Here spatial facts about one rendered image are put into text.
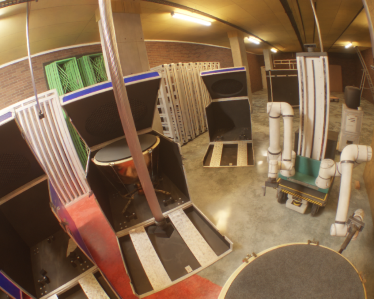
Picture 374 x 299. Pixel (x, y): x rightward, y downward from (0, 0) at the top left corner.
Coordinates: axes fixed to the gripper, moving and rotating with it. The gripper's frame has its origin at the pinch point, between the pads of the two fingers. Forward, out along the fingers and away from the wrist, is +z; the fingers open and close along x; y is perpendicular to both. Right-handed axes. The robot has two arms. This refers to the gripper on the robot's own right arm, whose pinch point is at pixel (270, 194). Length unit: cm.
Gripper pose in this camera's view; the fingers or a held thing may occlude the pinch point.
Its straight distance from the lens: 174.3
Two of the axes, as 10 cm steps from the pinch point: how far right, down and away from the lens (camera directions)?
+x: -6.9, -0.4, 7.2
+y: 7.2, 0.1, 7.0
